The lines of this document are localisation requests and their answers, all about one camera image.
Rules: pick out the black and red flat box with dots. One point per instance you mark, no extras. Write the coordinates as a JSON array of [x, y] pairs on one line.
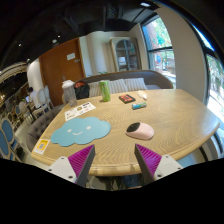
[[127, 98]]

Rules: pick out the small teal pack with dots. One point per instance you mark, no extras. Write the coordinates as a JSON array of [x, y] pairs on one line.
[[139, 105]]

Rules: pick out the blue cloud-shaped mouse pad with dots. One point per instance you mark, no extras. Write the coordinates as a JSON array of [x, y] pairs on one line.
[[80, 131]]

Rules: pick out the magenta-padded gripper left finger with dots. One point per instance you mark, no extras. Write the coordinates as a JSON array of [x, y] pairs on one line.
[[65, 166]]

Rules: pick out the brown curved bench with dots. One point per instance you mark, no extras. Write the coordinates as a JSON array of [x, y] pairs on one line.
[[153, 78]]

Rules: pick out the white sticker sheet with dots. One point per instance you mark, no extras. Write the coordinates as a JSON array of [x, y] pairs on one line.
[[79, 111]]

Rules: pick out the black backpack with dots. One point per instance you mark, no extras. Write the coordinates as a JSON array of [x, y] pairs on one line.
[[82, 90]]

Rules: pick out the green drink can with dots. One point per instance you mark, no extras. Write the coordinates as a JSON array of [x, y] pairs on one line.
[[105, 91]]

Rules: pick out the white door sign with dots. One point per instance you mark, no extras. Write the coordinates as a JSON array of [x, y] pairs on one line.
[[71, 56]]

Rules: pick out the white tube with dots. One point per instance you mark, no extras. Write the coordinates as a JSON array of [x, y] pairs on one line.
[[142, 95]]

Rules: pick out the striped cushion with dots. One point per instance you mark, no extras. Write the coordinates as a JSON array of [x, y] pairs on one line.
[[117, 86], [136, 84]]

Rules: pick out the glass-door cabinet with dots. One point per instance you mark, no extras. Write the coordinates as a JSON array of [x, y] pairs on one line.
[[126, 55]]

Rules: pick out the person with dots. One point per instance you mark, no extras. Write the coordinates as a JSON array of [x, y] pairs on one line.
[[33, 97]]

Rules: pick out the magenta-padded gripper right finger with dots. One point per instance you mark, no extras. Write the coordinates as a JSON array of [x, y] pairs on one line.
[[160, 165]]

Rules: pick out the grey tufted sofa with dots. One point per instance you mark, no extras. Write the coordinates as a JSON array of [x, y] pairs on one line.
[[40, 125]]

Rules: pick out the dark-framed window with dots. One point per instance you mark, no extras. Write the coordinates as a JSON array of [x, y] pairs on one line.
[[160, 46], [215, 86]]

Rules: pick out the yellow square sticker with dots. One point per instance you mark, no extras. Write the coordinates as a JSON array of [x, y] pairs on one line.
[[41, 146]]

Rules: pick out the wooden door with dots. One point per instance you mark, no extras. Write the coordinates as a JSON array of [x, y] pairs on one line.
[[60, 73]]

